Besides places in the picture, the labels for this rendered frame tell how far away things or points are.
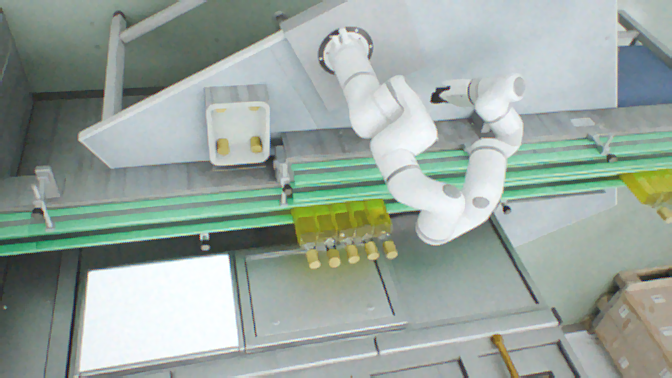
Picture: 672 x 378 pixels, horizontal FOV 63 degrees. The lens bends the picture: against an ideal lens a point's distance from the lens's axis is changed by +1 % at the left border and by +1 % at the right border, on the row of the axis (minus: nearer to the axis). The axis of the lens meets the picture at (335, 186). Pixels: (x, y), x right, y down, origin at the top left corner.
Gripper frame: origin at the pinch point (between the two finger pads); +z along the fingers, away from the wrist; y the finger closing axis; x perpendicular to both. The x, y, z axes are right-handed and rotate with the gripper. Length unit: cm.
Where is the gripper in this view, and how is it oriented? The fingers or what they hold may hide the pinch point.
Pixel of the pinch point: (437, 97)
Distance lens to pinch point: 167.0
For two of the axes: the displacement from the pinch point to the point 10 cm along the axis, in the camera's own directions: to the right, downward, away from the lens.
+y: -7.9, -2.7, -5.5
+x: -2.4, 9.6, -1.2
